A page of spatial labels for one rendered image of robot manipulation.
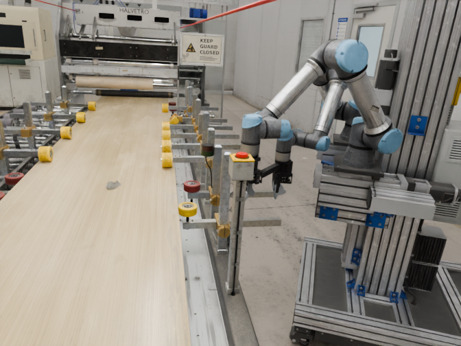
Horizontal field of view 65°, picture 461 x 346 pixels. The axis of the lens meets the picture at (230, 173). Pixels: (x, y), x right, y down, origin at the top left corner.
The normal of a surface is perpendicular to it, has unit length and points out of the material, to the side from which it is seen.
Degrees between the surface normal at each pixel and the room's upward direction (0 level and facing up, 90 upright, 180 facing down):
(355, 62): 84
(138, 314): 0
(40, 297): 0
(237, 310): 0
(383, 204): 90
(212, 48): 90
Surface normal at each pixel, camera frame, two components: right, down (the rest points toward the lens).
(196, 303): 0.06, -0.94
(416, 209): -0.25, 0.32
